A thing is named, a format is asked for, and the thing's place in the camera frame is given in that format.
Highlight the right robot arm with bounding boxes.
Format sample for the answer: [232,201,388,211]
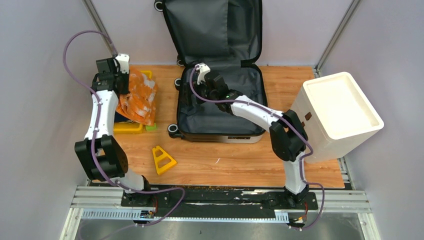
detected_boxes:
[190,69,311,209]

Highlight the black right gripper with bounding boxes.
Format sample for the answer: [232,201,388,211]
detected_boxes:
[182,78,219,107]

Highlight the space astronaut hardshell suitcase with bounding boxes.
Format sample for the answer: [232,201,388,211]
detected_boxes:
[153,0,268,144]

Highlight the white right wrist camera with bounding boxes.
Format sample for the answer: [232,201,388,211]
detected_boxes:
[194,62,211,85]

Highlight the white drawer storage box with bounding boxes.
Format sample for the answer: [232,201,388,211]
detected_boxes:
[290,72,384,164]

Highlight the navy blue garment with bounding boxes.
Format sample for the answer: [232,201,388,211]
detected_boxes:
[114,111,134,124]

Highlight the orange garment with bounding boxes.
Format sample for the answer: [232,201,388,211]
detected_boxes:
[116,66,158,126]

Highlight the small green block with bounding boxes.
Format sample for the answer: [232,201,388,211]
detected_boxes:
[145,123,158,132]

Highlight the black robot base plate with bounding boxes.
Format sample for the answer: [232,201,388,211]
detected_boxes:
[120,187,320,219]

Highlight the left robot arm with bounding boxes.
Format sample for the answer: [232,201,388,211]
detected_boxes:
[74,53,153,207]

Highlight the yellow plastic tray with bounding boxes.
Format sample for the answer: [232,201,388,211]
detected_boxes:
[113,67,153,134]

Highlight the slotted cable duct rail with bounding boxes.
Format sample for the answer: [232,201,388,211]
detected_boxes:
[81,208,290,224]

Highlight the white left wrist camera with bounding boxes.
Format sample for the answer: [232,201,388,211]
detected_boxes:
[114,53,130,75]

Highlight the yellow triangular plastic stand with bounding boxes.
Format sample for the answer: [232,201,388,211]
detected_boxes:
[152,145,178,176]

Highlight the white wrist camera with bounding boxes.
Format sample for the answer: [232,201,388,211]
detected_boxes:
[114,53,130,75]
[194,62,211,85]

